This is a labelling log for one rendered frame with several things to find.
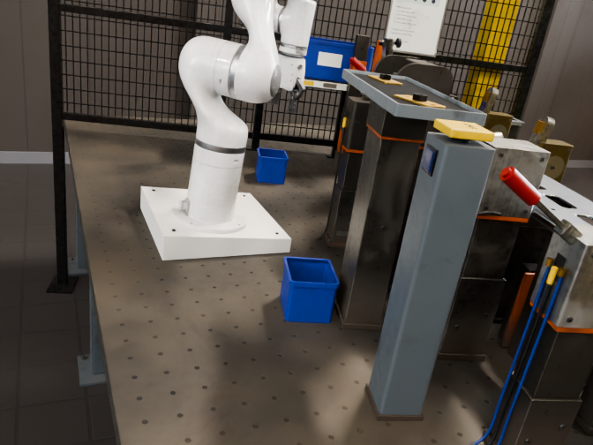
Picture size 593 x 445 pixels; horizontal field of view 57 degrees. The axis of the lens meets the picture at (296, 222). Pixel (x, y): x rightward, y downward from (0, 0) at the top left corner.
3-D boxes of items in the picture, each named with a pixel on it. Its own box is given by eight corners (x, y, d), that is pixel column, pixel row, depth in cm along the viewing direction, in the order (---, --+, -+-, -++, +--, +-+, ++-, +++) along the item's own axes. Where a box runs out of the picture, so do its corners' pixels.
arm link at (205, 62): (234, 157, 122) (253, 49, 114) (161, 136, 126) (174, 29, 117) (252, 148, 133) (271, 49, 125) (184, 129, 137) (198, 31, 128)
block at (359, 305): (380, 330, 108) (432, 105, 91) (341, 328, 106) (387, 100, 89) (368, 304, 117) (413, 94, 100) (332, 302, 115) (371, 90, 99)
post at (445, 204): (423, 421, 85) (500, 151, 69) (376, 420, 84) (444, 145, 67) (407, 388, 92) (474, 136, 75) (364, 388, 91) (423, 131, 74)
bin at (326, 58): (368, 85, 197) (375, 48, 192) (285, 73, 195) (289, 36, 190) (363, 79, 212) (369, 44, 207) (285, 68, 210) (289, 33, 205)
